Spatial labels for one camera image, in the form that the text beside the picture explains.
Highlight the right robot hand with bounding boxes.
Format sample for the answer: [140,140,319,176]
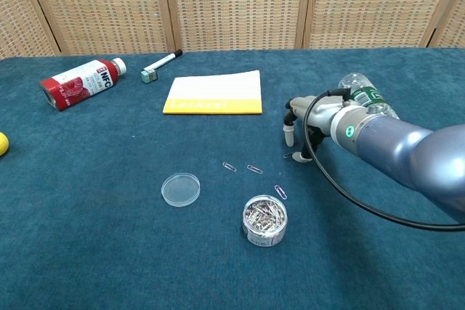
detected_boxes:
[283,95,350,163]

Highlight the clear jar of paperclips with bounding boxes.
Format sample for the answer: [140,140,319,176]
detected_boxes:
[242,195,288,248]

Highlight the clear round plastic lid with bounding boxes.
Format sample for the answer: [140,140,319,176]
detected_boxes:
[161,172,201,208]

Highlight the clear water bottle green label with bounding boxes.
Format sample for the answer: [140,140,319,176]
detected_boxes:
[337,73,400,121]

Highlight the yellow white notebook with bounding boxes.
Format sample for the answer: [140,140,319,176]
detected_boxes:
[162,69,264,115]

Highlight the silver metal paper clips pile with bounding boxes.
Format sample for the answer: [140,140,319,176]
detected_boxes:
[245,197,286,232]

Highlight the white marker black cap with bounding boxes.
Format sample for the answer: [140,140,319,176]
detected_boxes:
[143,49,184,73]

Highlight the red juice bottle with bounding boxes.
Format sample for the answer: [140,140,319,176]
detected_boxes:
[39,57,128,112]

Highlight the blue table cloth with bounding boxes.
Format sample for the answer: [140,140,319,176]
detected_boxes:
[0,47,465,310]

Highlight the black cable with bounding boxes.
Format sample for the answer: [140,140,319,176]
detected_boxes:
[304,88,465,232]

